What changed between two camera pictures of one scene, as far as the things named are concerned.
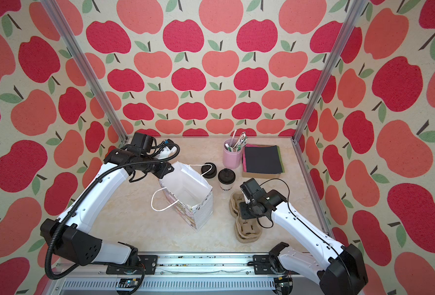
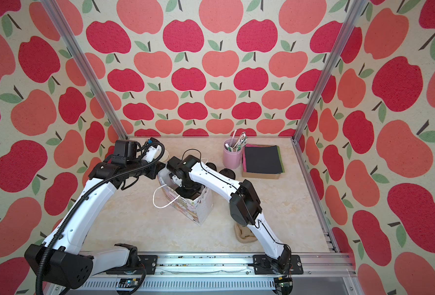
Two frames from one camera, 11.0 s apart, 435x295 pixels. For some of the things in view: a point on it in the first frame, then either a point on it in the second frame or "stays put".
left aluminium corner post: x=93 y=83 stays put
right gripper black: x=243 y=215 -> x=193 y=188
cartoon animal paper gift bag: x=190 y=193 stays put
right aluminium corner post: x=349 y=23 stays put
